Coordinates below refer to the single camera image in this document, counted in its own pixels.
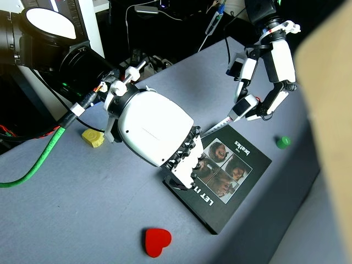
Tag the grey table cloth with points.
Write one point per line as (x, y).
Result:
(82, 206)

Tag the beige wooden board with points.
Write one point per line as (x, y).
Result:
(330, 110)

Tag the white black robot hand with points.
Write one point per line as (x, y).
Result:
(280, 63)
(154, 129)

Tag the yellow toy block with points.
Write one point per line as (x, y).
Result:
(93, 137)

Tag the red heart-shaped block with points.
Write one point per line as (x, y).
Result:
(156, 242)

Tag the silver flat device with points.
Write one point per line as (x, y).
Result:
(145, 9)

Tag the green toy cylinder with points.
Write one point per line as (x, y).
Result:
(283, 143)

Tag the white column with light strip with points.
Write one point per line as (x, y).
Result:
(90, 24)

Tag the black Let It Be album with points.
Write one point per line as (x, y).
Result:
(242, 198)

